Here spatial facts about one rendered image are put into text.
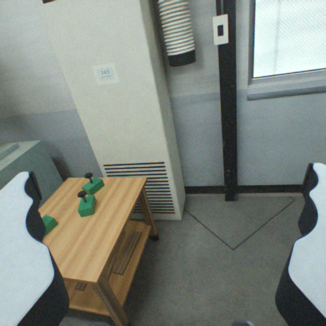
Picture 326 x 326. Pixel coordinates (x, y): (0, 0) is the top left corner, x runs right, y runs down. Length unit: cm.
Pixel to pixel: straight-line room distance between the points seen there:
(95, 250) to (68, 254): 12
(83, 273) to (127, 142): 78
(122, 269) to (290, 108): 138
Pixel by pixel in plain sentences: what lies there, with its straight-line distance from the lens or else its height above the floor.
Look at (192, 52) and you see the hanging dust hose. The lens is 134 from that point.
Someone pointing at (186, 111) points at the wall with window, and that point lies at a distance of 159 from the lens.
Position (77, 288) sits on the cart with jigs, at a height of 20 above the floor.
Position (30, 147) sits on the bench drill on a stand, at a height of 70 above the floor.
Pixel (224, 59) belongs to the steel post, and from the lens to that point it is 142.
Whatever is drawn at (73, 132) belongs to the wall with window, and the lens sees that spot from 199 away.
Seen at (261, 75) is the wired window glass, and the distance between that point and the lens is 162.
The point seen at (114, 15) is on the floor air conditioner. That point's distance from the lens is 127.
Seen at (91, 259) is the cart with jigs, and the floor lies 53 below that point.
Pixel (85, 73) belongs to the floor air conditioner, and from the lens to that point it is 139.
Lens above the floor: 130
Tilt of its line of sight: 31 degrees down
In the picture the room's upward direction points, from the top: 12 degrees counter-clockwise
